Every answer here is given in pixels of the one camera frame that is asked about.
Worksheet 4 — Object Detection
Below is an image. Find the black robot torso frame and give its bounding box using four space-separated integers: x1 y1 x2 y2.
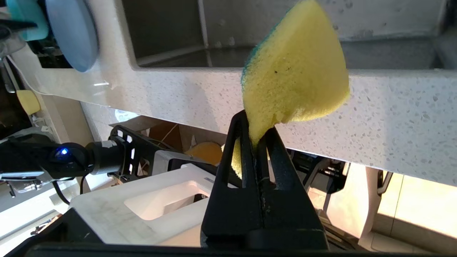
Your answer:
109 125 215 183

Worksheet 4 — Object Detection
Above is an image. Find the yellow sponge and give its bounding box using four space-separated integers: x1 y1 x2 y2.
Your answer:
221 0 351 179

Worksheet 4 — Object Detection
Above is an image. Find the stainless steel sink basin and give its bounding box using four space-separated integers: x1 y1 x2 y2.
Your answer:
121 0 457 70

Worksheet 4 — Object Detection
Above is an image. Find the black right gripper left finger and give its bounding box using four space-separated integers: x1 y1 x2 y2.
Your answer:
202 110 265 248

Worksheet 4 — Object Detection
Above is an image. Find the blue plate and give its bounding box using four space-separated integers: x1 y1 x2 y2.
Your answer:
46 0 99 72

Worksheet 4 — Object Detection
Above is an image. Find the silver robot torso column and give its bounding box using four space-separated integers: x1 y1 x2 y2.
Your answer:
0 171 45 195

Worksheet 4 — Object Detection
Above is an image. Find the teal bowl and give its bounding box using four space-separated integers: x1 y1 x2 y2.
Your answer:
5 0 49 41

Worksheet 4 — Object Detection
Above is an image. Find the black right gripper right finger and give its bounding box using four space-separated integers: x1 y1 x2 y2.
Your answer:
256 127 329 251

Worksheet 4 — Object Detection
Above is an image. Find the small yellow pad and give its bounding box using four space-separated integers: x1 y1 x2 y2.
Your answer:
16 90 41 115

